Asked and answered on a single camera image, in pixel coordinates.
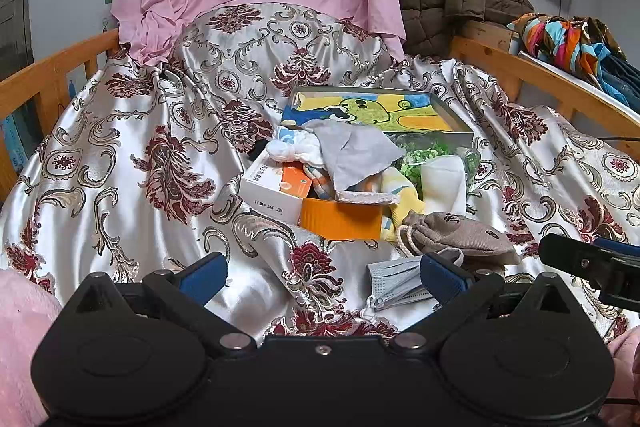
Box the white towel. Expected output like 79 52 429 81
420 155 466 216

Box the blue jeans pile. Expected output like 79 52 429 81
601 54 640 113

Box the green candy bag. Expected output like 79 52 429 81
390 133 480 195

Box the white orange medicine box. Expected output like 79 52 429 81
240 150 311 225

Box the white blue baby cloth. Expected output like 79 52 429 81
266 126 324 169

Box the blue surgical face mask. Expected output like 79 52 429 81
360 248 466 320

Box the white sponge pad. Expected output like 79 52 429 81
335 191 400 206

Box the orange silicone cup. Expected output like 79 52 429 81
299 198 383 241

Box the beige drawstring pouch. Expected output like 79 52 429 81
396 210 520 270

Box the yellow striped sock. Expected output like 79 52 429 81
381 167 425 242

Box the colourful striped fabric bundle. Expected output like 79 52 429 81
508 13 626 87

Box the metal tray with cartoon picture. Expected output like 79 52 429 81
281 87 473 147

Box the black small object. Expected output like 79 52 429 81
246 139 268 161

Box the grey cloth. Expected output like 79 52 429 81
303 120 406 192

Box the pink fluffy fabric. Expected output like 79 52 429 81
1 269 61 426

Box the silver floral satin bedspread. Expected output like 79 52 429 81
1 3 639 337

